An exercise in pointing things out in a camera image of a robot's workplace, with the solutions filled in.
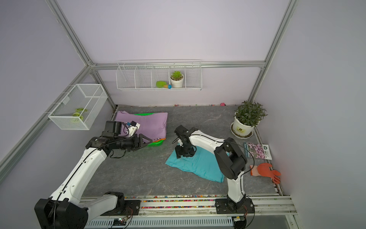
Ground green item in side basket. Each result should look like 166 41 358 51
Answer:
71 108 88 123

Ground purple pants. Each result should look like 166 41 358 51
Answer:
115 111 168 142

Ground green plastic basket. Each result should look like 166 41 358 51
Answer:
136 113 165 147

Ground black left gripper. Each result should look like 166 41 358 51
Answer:
115 134 153 151

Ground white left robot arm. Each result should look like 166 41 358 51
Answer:
34 121 152 229

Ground white plant pot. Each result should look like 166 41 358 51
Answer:
233 117 254 136

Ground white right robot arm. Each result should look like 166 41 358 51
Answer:
167 125 251 211

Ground flower cover booklet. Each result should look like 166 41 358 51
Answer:
243 142 272 160

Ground white wire side basket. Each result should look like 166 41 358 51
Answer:
48 84 108 130

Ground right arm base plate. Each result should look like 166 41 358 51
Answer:
214 197 255 215

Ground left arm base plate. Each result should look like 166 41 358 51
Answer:
102 199 141 216

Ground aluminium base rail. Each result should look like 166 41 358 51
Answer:
85 195 304 229

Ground white pot saucer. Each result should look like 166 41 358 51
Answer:
230 123 254 139

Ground red hand-shaped toy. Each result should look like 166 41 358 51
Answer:
250 163 281 184

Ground green toy on shelf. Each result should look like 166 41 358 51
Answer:
156 81 172 89

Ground teal pants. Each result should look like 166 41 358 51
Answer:
165 147 225 183

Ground green leafy plant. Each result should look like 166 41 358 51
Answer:
234 101 267 127

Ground small potted succulent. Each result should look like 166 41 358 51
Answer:
170 71 184 88

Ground white wire wall shelf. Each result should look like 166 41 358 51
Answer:
116 59 203 91

